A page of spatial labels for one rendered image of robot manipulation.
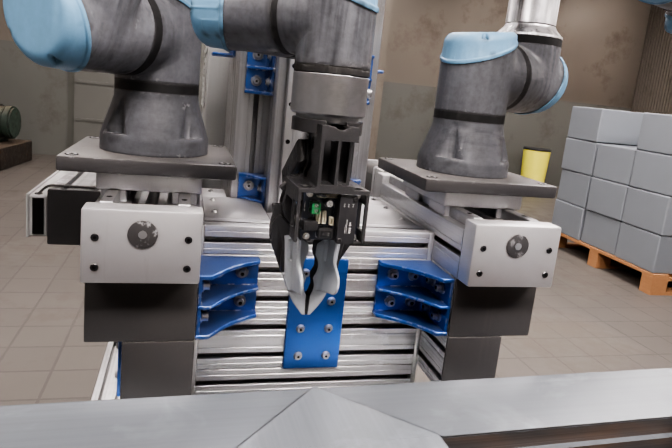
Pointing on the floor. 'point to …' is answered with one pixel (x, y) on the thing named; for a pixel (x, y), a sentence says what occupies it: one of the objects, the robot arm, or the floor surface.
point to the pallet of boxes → (619, 192)
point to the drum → (535, 163)
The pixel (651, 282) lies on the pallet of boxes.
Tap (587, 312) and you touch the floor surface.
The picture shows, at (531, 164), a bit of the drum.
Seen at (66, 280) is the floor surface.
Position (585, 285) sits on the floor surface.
